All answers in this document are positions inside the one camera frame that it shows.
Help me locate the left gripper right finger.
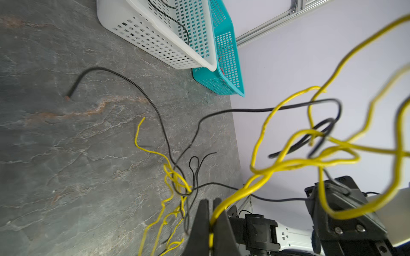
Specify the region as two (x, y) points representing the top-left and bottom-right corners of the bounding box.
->
(212, 210), (240, 256)

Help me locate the teal plastic basket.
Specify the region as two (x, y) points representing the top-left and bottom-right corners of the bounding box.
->
(192, 1), (245, 97)

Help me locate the middle white plastic basket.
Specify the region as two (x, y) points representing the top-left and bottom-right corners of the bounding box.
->
(96, 1), (217, 71)

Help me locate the cable bundle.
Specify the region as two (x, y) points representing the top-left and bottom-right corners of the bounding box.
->
(65, 14), (410, 256)

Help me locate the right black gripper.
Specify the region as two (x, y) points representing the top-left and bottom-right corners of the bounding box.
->
(304, 176), (410, 256)

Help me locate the black cable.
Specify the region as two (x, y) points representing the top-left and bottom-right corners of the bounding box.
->
(147, 0), (190, 45)

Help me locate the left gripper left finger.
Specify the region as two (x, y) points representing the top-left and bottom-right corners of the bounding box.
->
(182, 199), (210, 256)

